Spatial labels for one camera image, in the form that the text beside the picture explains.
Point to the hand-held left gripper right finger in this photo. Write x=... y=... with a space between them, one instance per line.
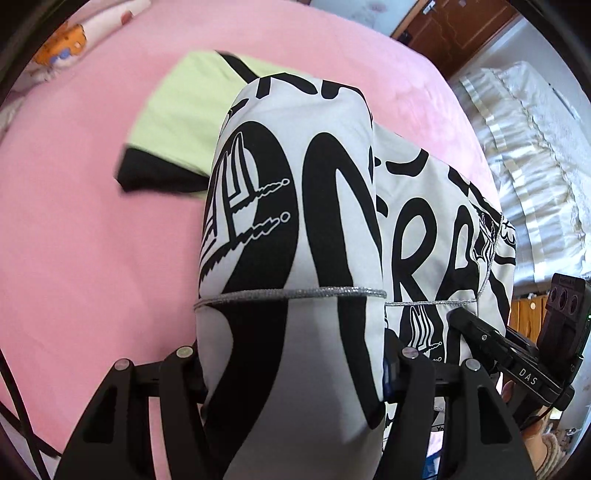
x=393 y=369

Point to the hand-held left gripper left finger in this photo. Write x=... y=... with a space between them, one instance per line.
x=184 y=378

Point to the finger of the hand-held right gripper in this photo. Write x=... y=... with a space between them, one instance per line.
x=475 y=330

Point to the white black printed jacket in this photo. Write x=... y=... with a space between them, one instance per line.
x=323 y=240

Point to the person's right forearm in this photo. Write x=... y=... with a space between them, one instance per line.
x=542 y=447

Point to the person's right hand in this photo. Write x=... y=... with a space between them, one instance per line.
x=509 y=391

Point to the wooden drawer cabinet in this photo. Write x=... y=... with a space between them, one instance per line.
x=528 y=318

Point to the pink bed sheet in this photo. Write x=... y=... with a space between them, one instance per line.
x=92 y=254

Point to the white lace furniture cover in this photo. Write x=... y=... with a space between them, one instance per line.
x=531 y=161

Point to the light green cloth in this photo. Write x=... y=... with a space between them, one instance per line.
x=184 y=110

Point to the brown wooden door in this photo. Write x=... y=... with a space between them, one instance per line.
x=466 y=27

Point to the wardrobe with floral sliding doors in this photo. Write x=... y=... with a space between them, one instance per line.
x=360 y=7

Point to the cartoon bear printed blanket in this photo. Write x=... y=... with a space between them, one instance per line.
x=83 y=32

